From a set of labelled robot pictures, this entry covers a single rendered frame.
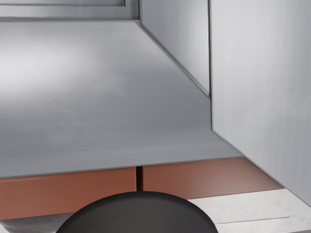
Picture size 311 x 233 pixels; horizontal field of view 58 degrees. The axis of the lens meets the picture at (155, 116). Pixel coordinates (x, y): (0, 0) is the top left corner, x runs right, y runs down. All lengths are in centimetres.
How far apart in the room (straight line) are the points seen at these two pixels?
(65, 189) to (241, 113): 13
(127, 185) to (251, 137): 9
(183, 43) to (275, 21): 6
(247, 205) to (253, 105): 29
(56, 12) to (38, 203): 13
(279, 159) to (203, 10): 12
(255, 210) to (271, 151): 27
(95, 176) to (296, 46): 16
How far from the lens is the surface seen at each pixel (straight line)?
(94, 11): 17
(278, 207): 50
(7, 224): 40
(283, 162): 22
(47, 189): 22
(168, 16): 16
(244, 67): 18
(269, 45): 19
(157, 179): 21
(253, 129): 20
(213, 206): 44
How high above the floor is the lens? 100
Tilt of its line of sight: 68 degrees down
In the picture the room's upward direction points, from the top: 152 degrees clockwise
